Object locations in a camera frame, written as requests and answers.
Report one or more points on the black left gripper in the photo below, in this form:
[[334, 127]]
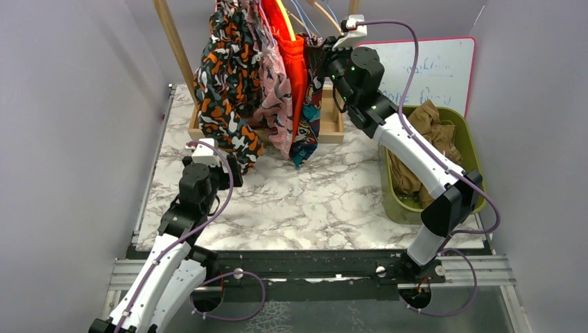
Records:
[[225, 176]]

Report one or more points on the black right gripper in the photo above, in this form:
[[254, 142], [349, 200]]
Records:
[[326, 53]]

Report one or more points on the colourful patterned shorts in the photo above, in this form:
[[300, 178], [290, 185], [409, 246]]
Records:
[[308, 102]]

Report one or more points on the light blue wire hanger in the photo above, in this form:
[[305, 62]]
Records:
[[302, 13], [330, 10]]

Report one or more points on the cream wooden hanger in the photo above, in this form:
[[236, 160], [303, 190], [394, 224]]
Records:
[[319, 15]]

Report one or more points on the tan khaki shorts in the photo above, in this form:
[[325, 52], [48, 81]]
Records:
[[426, 120]]

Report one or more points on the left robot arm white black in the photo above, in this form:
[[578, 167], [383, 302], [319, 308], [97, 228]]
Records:
[[176, 265]]

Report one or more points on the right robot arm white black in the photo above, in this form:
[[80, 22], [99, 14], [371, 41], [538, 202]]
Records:
[[455, 191]]

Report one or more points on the pink patterned garment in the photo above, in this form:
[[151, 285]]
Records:
[[276, 107]]

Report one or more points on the wooden clothes rack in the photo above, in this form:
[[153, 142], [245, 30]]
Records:
[[331, 122]]

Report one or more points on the pink framed whiteboard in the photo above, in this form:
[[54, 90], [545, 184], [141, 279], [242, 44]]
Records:
[[443, 72]]

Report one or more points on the camouflage orange black garment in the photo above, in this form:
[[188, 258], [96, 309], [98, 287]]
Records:
[[227, 85]]

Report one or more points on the olive green plastic basket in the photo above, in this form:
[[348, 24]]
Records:
[[404, 208]]

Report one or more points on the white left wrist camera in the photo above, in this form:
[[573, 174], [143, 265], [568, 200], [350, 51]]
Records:
[[203, 154]]

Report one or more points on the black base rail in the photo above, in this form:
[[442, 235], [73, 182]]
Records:
[[327, 275]]

